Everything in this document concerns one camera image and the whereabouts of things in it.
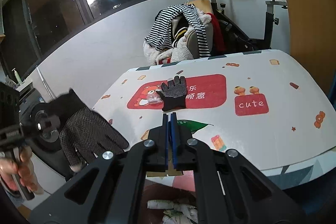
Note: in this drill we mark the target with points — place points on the chair with clothes pile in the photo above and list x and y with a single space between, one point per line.
214 31

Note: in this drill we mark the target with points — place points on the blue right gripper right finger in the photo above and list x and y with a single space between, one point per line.
173 128

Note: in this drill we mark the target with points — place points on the washing machine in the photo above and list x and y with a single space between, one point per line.
46 145

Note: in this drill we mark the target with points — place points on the brown round trash bin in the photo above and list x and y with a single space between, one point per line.
162 192

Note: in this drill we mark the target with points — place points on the printed table mat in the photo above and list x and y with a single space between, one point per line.
264 104

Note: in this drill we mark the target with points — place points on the green snack bag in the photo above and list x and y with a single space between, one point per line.
191 126

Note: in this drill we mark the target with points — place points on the black exercise bike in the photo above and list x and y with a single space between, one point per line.
249 15

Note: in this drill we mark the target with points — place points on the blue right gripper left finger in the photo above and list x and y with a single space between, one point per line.
165 126

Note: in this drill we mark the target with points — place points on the striped shirt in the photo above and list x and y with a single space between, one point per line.
178 33

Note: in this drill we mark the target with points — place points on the white green paper cup stack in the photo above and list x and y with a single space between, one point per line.
178 213

